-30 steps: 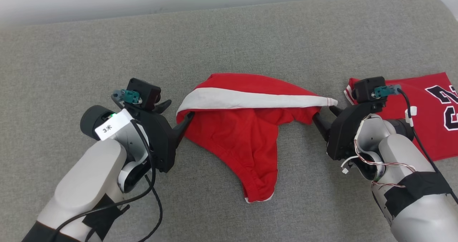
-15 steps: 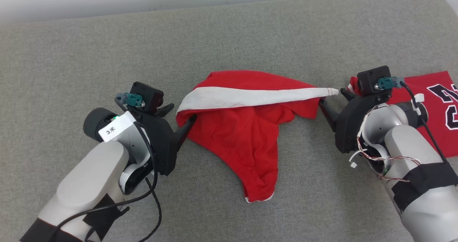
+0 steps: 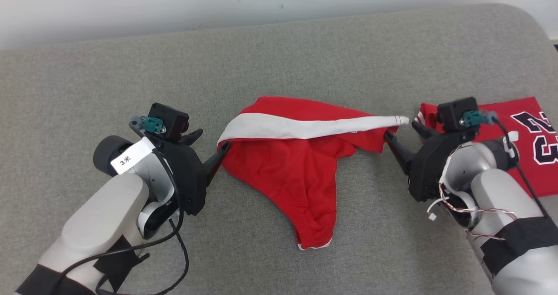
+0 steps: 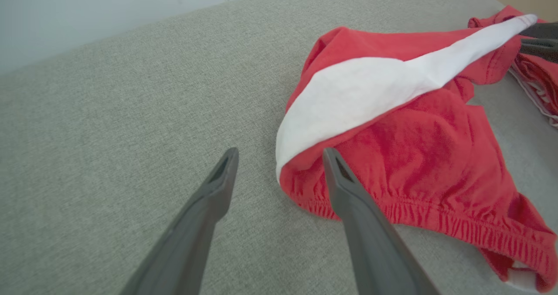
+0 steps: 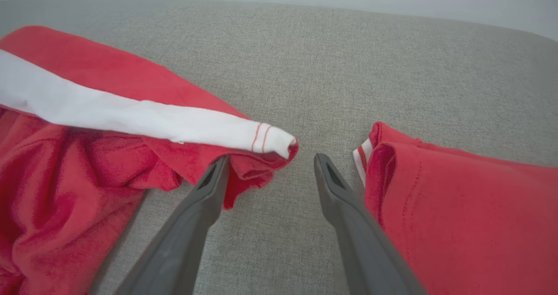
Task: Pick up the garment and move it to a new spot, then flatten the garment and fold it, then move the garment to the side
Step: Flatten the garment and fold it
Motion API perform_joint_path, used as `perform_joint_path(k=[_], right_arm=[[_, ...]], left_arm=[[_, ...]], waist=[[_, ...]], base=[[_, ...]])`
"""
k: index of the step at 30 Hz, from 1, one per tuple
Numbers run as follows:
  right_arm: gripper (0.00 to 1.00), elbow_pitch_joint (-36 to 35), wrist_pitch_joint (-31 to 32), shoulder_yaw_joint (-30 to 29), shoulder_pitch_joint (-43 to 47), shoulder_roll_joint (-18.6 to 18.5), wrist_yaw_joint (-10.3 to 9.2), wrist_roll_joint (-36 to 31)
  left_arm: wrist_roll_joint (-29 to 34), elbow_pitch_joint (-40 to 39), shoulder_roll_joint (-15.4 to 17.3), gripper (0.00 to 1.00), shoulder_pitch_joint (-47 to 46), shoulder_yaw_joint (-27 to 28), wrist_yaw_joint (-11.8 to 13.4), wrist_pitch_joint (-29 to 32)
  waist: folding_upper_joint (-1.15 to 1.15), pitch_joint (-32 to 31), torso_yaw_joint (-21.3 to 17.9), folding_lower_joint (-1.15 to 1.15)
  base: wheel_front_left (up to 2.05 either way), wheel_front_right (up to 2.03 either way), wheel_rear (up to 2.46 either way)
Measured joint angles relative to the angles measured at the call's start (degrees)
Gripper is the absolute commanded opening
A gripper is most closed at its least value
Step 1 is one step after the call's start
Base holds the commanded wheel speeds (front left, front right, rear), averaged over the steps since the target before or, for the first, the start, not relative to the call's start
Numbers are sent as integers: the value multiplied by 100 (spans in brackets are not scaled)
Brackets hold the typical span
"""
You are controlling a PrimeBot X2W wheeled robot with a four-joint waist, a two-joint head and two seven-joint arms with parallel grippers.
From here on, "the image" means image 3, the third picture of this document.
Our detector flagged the grey fabric sofa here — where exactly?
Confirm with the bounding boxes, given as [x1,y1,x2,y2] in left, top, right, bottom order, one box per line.
[0,3,558,295]

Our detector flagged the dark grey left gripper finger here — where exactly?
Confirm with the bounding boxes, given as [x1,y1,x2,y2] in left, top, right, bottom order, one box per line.
[180,128,204,146]
[200,141,232,187]

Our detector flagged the red white twisted wires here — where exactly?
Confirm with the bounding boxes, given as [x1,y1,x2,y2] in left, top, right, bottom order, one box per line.
[437,146,518,243]

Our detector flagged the white paper tag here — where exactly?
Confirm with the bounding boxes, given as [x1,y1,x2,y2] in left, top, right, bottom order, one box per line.
[110,137,156,176]

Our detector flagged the teal left camera connector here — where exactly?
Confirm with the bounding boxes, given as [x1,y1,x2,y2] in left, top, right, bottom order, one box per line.
[129,116,167,135]

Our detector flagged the red shorts with white trim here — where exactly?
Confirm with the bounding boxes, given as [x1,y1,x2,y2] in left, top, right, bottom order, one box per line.
[217,96,410,250]

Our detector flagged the teal right camera connector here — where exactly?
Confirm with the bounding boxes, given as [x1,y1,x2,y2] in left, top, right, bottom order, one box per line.
[461,110,498,128]

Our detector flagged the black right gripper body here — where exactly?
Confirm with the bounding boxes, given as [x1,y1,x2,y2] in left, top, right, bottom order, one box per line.
[408,129,480,203]

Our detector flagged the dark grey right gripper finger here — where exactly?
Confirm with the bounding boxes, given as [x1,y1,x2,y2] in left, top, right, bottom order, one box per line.
[411,120,440,139]
[384,131,417,176]

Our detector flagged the white cable clip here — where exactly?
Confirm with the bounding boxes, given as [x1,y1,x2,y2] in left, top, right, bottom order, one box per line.
[503,131,520,151]

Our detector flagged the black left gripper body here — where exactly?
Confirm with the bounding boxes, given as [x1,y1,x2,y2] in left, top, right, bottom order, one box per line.
[150,132,209,217]

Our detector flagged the teal camera connector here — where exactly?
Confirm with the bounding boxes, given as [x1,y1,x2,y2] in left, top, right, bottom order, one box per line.
[129,116,167,135]
[461,110,498,128]

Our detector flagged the red jersey with number print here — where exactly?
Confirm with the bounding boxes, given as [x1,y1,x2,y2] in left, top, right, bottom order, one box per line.
[413,96,558,198]

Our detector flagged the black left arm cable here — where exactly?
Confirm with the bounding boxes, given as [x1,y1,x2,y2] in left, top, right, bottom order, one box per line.
[57,149,190,295]

